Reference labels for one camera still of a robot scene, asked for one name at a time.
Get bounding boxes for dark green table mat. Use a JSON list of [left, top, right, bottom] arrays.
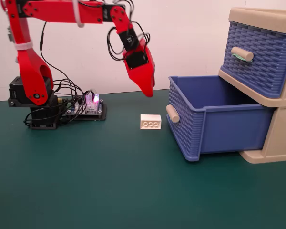
[[0, 88, 286, 229]]

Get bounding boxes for black jumper wire bundle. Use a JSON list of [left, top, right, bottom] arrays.
[[23, 78, 103, 126]]

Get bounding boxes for controller board with lit LEDs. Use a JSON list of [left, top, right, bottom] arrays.
[[61, 92, 108, 122]]

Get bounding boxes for green tape strip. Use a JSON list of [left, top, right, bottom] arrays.
[[232, 53, 254, 63]]

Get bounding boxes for white zip tie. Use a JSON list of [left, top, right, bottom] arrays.
[[72, 0, 86, 28], [13, 41, 34, 51]]

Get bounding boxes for beige plastic drawer cabinet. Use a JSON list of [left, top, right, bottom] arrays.
[[218, 7, 286, 165]]

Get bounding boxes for beige cylindrical drawer handle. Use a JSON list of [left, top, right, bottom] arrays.
[[231, 46, 255, 62], [165, 104, 181, 124]]

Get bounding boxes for white toy building brick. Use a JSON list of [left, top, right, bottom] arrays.
[[140, 114, 163, 130]]

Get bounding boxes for red gripper body with motor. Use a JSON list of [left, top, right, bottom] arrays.
[[122, 39, 156, 78]]

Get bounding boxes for black power cable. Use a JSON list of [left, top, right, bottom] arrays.
[[39, 21, 85, 97]]

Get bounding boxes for blue woven drawer with taped handle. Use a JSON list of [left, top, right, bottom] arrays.
[[220, 21, 286, 99]]

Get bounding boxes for thin black servo wires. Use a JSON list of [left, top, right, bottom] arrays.
[[106, 0, 151, 62]]

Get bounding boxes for blue woven plastic drawer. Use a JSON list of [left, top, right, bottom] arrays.
[[166, 75, 276, 163]]

